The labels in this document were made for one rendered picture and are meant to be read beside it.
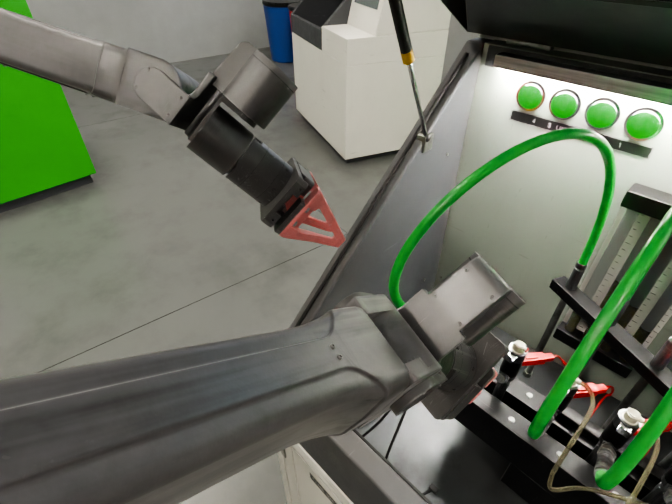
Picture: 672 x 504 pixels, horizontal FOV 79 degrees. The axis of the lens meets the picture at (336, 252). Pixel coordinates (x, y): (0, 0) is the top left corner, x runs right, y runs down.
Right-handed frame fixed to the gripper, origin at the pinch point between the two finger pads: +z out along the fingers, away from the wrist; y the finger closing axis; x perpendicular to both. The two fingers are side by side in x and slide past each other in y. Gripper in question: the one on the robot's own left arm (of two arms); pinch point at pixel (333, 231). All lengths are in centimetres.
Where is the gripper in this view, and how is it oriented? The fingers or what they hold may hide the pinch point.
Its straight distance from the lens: 52.0
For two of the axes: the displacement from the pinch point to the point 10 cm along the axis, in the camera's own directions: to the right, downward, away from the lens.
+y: -1.7, -4.3, 8.9
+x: -6.7, 7.1, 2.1
